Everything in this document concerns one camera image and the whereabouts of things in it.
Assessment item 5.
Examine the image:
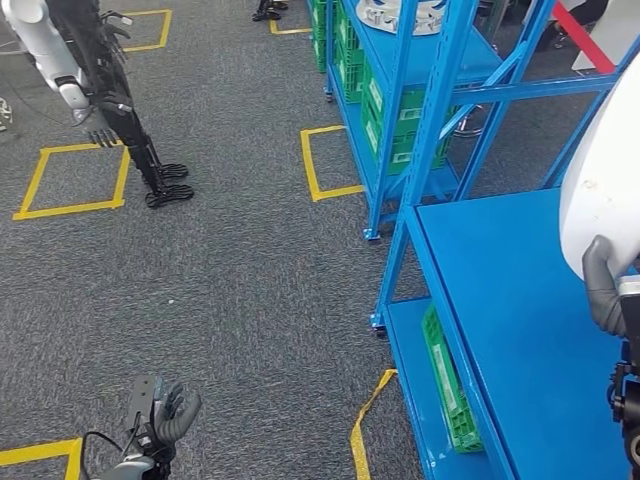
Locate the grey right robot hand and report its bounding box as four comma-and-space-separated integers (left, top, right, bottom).
581, 235, 629, 340

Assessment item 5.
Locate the white and black humanoid robot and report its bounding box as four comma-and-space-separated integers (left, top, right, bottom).
0, 0, 195, 210

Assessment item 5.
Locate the white plastic car part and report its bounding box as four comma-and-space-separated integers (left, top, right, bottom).
558, 51, 640, 283

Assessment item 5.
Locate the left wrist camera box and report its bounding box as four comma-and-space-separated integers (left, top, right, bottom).
125, 374, 164, 432

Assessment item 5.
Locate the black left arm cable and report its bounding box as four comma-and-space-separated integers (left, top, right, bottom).
79, 430, 146, 480

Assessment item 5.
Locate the silver wheel cover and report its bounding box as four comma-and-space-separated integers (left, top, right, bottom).
356, 0, 446, 38

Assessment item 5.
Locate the green plastic crate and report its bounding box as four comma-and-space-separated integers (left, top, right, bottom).
309, 0, 330, 75
361, 109, 453, 178
421, 303, 484, 455
361, 59, 456, 137
334, 0, 366, 105

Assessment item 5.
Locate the person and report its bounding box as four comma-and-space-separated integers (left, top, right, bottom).
525, 0, 608, 51

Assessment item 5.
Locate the office chair base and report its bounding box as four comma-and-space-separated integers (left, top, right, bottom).
454, 104, 488, 139

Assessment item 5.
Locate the white board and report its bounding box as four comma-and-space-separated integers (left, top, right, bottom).
572, 13, 631, 73

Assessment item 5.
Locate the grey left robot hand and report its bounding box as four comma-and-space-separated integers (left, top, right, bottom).
145, 382, 204, 460

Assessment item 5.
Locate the loose yellow tape strip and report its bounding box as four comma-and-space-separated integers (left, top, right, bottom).
349, 368, 398, 480

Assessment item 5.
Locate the blue metal shelf rack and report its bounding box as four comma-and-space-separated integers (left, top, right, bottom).
370, 0, 640, 480
306, 0, 503, 243

